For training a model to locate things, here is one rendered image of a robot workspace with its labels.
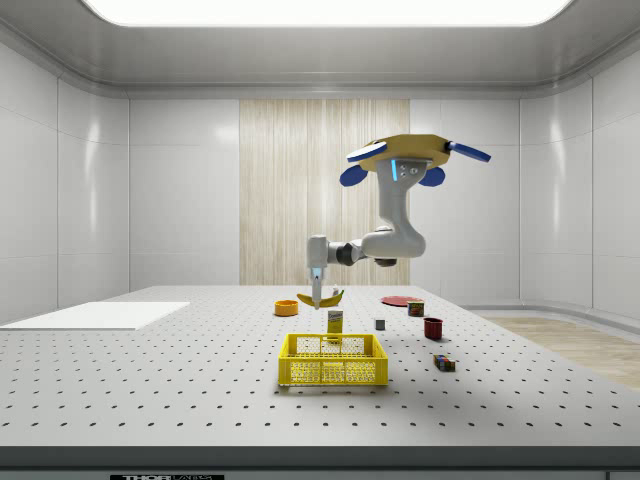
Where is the banana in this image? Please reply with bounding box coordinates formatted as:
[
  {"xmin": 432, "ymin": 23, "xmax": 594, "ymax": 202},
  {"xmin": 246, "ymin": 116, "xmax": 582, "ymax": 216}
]
[{"xmin": 296, "ymin": 288, "xmax": 346, "ymax": 309}]

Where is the yellow basket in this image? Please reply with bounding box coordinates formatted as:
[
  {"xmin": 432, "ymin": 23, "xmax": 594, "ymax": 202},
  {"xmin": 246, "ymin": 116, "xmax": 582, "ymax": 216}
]
[{"xmin": 277, "ymin": 332, "xmax": 390, "ymax": 389}]

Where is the white board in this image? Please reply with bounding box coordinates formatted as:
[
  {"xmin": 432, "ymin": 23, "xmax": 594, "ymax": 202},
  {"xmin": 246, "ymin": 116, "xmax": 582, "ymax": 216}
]
[{"xmin": 0, "ymin": 301, "xmax": 192, "ymax": 331}]

